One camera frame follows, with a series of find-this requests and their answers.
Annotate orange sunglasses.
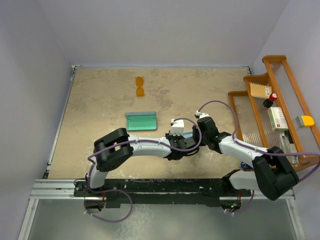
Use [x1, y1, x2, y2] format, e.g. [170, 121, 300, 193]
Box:
[135, 76, 145, 97]

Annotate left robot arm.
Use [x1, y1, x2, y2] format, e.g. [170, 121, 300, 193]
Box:
[85, 125, 202, 196]

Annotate brown cardboard envelope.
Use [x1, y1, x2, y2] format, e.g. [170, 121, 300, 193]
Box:
[250, 82, 272, 99]

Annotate white black stapler device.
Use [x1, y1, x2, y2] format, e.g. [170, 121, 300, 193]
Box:
[278, 130, 299, 166]

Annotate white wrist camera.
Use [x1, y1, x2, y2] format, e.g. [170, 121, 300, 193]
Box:
[169, 119, 185, 136]
[194, 110, 210, 120]

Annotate blue black tool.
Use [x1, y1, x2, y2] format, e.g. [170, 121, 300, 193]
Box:
[240, 161, 253, 171]

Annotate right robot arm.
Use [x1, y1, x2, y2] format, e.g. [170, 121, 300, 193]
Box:
[197, 116, 300, 201]

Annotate white red box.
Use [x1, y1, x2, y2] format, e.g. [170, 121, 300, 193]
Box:
[267, 107, 289, 132]

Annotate wooden tiered rack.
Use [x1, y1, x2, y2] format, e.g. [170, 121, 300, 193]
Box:
[228, 55, 320, 172]

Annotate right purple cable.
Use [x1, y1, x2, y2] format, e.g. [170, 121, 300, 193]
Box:
[195, 100, 320, 216]

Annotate red black bottle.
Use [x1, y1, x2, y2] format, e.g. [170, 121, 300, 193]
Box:
[263, 92, 278, 108]

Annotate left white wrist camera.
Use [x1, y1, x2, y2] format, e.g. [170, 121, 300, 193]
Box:
[169, 119, 185, 136]

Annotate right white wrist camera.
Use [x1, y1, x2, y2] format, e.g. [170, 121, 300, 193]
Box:
[194, 110, 210, 120]

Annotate yellow grey sponge block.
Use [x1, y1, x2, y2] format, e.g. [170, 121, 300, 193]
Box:
[295, 115, 315, 128]

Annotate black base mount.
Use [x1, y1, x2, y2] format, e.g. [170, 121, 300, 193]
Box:
[74, 177, 251, 209]

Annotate blue-grey glasses case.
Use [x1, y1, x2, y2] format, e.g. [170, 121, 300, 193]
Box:
[125, 111, 158, 132]

